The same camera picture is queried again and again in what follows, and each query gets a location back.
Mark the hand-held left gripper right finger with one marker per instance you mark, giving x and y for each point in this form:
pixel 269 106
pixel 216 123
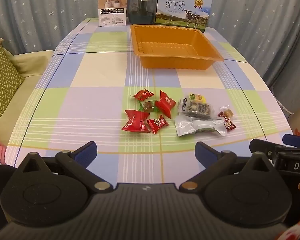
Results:
pixel 205 152

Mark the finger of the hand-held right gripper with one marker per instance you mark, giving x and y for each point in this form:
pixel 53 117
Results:
pixel 293 139
pixel 261 145

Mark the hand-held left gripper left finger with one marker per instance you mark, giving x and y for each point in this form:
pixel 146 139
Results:
pixel 86 152

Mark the silver foil snack packet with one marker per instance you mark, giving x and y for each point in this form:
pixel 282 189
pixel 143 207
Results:
pixel 200 127

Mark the small dark red candy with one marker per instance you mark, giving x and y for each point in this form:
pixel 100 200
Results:
pixel 229 124

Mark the toffee candy clear wrapper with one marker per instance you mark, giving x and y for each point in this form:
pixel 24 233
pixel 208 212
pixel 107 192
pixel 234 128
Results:
pixel 227 113

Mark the dark printed snack packet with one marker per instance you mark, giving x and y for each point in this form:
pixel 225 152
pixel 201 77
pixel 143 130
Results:
pixel 195 108

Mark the yellow green snack packet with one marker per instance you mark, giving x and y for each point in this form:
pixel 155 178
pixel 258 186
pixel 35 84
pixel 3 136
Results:
pixel 198 97

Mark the large red snack packet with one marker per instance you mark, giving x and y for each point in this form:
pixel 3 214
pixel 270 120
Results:
pixel 165 103
pixel 136 121

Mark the brown candy green wrapper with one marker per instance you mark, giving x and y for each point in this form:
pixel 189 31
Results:
pixel 148 106

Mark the orange plastic tray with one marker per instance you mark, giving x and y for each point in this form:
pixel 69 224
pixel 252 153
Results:
pixel 175 55

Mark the light green sofa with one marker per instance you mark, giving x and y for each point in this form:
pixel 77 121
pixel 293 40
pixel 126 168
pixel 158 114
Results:
pixel 32 62

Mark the green zigzag pillow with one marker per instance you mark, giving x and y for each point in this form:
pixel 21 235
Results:
pixel 2 80

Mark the blue milk carton box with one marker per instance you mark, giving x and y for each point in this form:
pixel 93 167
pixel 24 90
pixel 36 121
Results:
pixel 182 10

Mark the white humidifier box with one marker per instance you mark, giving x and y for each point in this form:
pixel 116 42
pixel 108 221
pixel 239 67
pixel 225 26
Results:
pixel 112 10

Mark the blue star curtain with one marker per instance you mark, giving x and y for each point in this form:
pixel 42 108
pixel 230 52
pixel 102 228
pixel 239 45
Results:
pixel 52 5

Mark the dark green humidifier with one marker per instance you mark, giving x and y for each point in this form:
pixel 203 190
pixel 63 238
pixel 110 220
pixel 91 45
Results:
pixel 141 10

